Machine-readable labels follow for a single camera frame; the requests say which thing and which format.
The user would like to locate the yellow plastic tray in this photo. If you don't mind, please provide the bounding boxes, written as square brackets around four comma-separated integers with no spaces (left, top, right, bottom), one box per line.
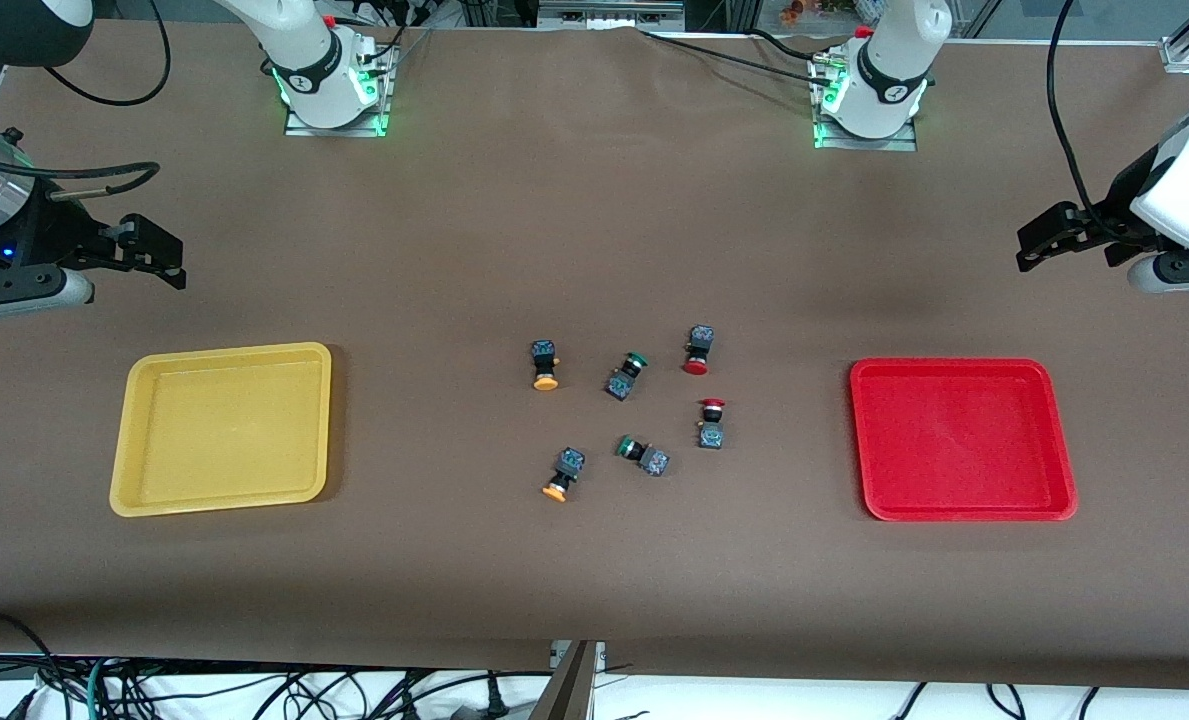
[109,342,333,518]

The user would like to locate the red plastic tray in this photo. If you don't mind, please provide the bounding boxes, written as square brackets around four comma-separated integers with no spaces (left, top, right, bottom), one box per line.
[849,358,1079,523]

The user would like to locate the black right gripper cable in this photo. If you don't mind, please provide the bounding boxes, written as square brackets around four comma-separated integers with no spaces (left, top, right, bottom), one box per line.
[0,148,162,201]

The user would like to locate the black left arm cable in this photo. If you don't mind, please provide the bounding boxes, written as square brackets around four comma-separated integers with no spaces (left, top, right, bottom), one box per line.
[1046,0,1130,241]

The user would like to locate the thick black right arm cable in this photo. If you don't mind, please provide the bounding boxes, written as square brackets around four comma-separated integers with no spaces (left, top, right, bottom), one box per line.
[42,0,172,107]

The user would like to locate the aluminium frame profile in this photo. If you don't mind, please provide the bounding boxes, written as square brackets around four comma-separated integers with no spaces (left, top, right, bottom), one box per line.
[1161,8,1189,73]

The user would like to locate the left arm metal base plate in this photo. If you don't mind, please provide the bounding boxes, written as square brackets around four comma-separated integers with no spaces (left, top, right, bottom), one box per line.
[811,55,920,153]

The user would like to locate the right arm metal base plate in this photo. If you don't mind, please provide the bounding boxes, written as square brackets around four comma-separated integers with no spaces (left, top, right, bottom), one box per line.
[284,52,396,138]

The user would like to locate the black cable across table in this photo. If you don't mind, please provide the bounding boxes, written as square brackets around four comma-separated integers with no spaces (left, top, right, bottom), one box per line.
[639,28,835,83]

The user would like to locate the teal cable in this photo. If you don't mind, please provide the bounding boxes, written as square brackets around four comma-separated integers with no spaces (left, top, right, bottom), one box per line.
[87,655,121,720]

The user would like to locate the green push button switch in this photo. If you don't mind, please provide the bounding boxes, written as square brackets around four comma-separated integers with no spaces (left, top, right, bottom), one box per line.
[615,435,671,478]
[604,351,651,402]

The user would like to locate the grey metal rail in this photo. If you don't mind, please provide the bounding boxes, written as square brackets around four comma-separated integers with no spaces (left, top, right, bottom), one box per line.
[537,0,687,31]

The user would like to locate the aluminium table post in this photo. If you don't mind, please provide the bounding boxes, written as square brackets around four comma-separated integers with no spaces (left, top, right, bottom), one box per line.
[526,640,607,720]

